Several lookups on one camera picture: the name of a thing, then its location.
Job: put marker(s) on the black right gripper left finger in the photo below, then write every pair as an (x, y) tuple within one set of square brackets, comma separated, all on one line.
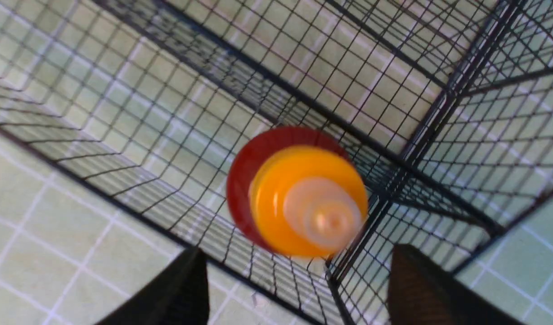
[(179, 295)]

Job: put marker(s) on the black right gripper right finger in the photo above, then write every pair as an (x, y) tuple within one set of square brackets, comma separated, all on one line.
[(421, 293)]

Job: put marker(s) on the red seasoning bottle orange cap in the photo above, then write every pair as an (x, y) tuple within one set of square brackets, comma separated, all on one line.
[(294, 191)]

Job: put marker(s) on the green checkered tablecloth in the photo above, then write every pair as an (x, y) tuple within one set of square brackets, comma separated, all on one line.
[(55, 234)]

